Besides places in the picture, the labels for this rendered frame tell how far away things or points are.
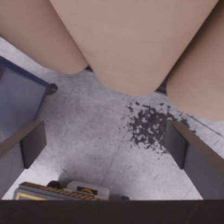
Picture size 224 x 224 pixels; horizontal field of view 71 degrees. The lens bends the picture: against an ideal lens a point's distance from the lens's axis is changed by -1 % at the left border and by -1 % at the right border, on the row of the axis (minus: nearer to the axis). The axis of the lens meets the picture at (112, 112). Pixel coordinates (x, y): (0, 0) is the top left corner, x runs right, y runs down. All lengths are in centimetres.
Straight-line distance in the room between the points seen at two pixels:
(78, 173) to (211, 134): 94
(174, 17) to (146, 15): 5
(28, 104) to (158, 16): 104
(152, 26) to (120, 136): 89
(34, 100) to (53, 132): 26
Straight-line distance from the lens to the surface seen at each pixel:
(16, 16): 63
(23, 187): 102
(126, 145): 113
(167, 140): 17
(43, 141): 17
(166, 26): 35
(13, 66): 89
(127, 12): 32
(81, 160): 120
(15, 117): 126
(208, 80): 57
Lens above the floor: 113
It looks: 81 degrees down
